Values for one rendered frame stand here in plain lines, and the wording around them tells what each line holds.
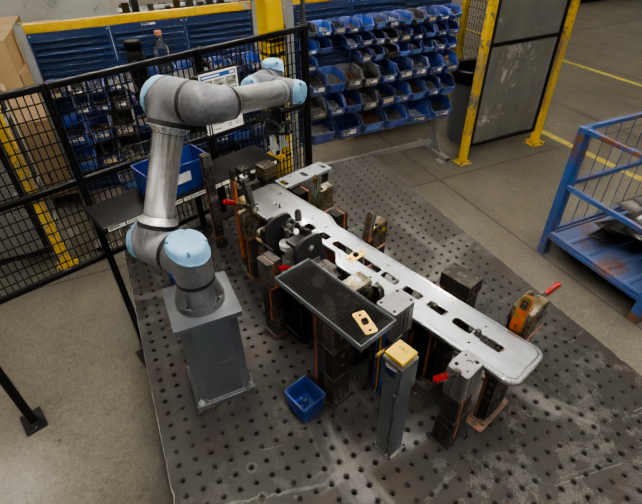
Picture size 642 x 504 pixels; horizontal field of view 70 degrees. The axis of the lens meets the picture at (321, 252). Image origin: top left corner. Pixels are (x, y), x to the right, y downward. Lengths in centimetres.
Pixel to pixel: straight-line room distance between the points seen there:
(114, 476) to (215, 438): 96
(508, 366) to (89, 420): 205
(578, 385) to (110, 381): 225
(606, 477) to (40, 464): 232
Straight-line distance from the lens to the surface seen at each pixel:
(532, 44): 472
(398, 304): 140
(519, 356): 150
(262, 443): 160
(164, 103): 133
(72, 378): 296
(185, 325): 141
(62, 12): 798
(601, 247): 361
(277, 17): 251
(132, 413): 267
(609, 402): 191
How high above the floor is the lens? 209
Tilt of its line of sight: 38 degrees down
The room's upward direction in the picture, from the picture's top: 1 degrees counter-clockwise
